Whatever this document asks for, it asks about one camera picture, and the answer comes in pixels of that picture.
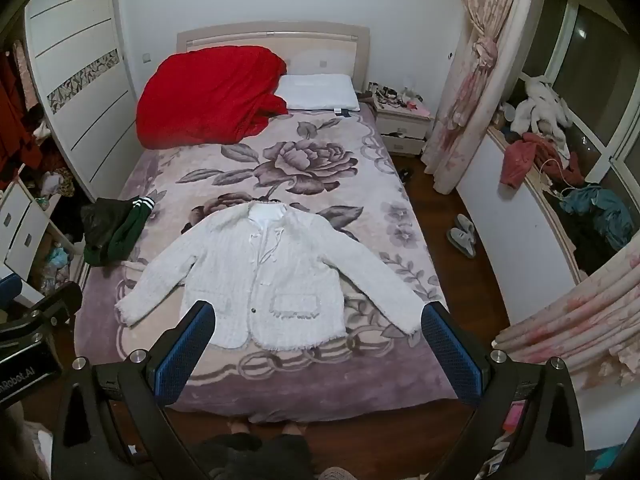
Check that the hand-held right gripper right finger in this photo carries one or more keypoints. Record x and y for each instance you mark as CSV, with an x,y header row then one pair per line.
x,y
451,355

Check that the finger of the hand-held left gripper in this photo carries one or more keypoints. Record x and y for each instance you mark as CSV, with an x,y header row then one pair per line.
x,y
55,302
10,290

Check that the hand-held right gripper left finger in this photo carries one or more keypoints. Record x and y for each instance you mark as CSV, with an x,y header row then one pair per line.
x,y
184,351

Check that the white knit jacket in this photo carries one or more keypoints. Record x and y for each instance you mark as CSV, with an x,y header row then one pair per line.
x,y
280,270

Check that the hanging red clothes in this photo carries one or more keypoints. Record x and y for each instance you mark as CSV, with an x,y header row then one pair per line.
x,y
15,120

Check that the teal clothes pile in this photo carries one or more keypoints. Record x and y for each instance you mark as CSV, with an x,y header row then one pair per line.
x,y
600,210

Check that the red clothes pile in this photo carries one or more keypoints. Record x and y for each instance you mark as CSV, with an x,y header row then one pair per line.
x,y
525,157

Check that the floor clutter pile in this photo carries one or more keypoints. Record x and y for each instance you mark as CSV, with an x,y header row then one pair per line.
x,y
57,262

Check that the green garment with white stripes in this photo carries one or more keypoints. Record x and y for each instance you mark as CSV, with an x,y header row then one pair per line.
x,y
124,241

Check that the black garment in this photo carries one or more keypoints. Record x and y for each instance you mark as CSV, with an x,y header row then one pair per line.
x,y
102,220

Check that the grey slipper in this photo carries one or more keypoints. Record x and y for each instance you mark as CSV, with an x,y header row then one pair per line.
x,y
460,244
466,225

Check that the person's legs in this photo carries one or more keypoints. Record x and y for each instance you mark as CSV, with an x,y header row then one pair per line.
x,y
255,452

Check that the pink floral loose curtain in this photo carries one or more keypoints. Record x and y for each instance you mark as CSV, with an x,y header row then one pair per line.
x,y
580,320

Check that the white window ledge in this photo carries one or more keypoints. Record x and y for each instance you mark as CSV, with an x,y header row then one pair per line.
x,y
510,230

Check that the dark shoes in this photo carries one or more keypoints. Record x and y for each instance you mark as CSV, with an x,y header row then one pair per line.
x,y
406,174

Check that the floral bed blanket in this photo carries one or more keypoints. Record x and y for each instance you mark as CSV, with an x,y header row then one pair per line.
x,y
310,160

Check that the white nightstand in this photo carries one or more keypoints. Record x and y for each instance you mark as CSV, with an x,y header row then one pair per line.
x,y
402,127

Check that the white wardrobe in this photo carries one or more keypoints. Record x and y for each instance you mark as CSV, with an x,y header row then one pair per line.
x,y
85,60

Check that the red duvet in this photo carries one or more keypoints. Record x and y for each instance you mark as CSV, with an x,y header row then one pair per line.
x,y
210,95

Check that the white plush toy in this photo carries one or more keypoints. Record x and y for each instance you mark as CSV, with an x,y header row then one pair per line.
x,y
542,110

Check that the clutter on nightstand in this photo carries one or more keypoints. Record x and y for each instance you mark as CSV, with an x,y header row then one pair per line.
x,y
392,94

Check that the pink floral tied curtain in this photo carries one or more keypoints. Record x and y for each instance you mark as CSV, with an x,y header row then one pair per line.
x,y
475,70

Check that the white pillow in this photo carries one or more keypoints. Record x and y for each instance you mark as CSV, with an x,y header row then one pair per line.
x,y
317,92

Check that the beige bed headboard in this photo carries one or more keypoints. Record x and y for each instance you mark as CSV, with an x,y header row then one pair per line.
x,y
320,42

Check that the window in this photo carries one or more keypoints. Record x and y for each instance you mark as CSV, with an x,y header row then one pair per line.
x,y
595,45

